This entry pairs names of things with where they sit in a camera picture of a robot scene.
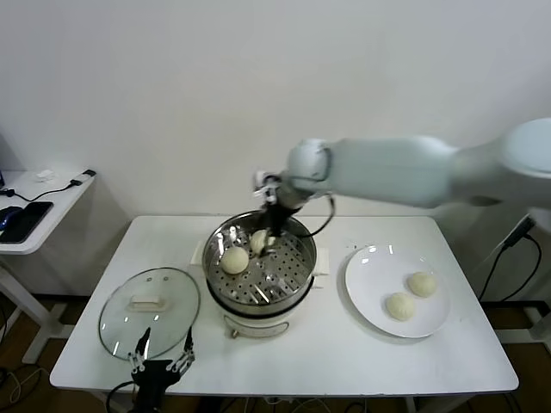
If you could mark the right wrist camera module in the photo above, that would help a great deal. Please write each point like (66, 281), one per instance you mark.
(266, 186)

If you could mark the white electric cooker base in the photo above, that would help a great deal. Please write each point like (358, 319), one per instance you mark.
(258, 324)

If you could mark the white side table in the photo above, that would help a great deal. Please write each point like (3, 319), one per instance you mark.
(64, 202)

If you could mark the blue computer mouse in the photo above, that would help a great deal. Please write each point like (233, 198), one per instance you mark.
(8, 216)

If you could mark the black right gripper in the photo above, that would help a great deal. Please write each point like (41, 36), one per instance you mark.
(280, 215)

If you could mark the white round plate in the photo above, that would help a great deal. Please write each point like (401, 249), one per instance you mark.
(374, 275)

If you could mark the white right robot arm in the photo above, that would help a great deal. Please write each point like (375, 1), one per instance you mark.
(387, 172)

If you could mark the steel perforated steamer basket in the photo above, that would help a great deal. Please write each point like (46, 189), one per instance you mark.
(301, 254)

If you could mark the small white object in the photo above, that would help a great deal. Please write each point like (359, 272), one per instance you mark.
(45, 175)

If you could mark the black smartphone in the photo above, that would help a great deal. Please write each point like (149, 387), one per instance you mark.
(30, 219)

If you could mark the white steamed baozi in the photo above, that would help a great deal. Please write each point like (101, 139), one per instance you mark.
(257, 242)
(234, 260)
(422, 284)
(400, 306)

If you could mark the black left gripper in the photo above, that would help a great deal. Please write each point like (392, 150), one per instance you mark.
(155, 374)

